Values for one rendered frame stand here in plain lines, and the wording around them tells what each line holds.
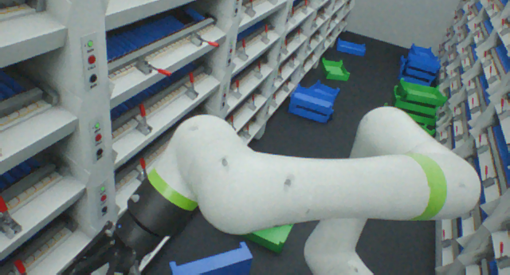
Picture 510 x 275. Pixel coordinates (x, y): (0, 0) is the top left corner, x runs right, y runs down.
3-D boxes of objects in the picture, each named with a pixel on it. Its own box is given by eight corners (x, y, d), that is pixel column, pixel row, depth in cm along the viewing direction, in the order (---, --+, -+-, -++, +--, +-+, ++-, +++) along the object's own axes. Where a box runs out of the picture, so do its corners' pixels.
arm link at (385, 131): (327, 245, 115) (400, 95, 86) (357, 292, 103) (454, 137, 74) (291, 253, 109) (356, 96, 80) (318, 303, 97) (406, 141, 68)
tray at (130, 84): (221, 43, 137) (233, 22, 131) (105, 112, 89) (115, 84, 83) (179, 10, 138) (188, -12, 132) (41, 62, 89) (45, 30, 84)
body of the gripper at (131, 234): (176, 242, 59) (139, 288, 59) (156, 210, 65) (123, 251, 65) (139, 230, 53) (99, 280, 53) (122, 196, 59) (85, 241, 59)
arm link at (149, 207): (135, 163, 58) (156, 197, 52) (186, 187, 67) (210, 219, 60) (111, 193, 58) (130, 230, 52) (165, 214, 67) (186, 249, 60)
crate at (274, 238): (293, 225, 185) (297, 214, 180) (280, 254, 169) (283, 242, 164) (239, 201, 192) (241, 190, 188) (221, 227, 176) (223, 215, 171)
